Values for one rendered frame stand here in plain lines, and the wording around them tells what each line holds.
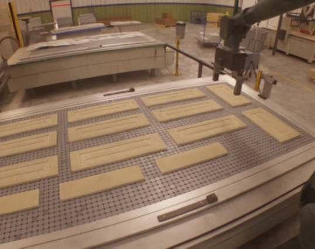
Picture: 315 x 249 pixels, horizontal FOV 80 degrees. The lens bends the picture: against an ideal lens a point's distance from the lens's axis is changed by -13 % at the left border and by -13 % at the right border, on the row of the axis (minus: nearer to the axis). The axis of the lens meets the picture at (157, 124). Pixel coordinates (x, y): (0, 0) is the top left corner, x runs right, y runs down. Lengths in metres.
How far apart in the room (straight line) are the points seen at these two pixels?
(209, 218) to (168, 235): 0.23
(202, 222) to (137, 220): 0.33
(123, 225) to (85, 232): 0.19
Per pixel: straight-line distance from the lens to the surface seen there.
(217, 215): 1.21
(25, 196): 1.39
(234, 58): 1.63
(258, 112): 2.14
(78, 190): 1.29
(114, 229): 1.12
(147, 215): 1.14
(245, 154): 1.58
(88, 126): 1.80
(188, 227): 1.15
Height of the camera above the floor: 1.83
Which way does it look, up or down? 33 degrees down
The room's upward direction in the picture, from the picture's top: straight up
